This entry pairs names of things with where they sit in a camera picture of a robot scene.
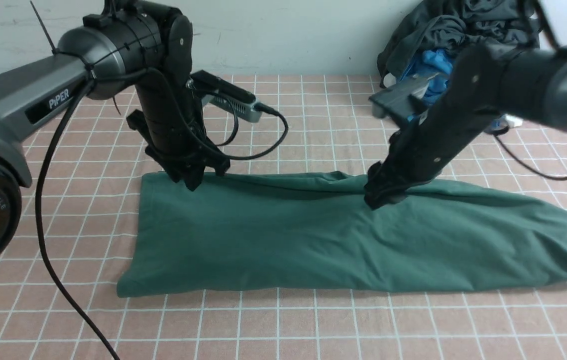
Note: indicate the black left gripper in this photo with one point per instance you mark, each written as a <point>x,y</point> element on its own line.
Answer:
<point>170,121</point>

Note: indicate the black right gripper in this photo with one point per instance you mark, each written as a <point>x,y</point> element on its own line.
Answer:
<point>419,154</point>

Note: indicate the green long sleeve shirt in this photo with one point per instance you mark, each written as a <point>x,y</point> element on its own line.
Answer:
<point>246,232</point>

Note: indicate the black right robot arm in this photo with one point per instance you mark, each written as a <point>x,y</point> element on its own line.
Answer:
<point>486,82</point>

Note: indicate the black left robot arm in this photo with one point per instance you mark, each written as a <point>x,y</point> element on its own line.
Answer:
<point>131,43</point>

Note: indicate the pink checkered tablecloth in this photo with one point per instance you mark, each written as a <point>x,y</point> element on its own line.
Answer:
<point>90,217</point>

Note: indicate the blue crumpled garment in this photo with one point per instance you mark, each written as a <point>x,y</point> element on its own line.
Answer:
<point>428,62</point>

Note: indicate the dark grey crumpled garment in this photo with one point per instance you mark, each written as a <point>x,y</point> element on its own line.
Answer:
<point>454,25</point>

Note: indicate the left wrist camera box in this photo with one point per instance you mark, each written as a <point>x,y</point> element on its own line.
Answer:
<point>214,90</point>

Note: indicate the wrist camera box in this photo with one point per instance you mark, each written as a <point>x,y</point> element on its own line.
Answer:
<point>403,102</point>
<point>214,90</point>

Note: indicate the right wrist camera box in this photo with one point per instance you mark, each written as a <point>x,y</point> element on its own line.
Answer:
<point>403,102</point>

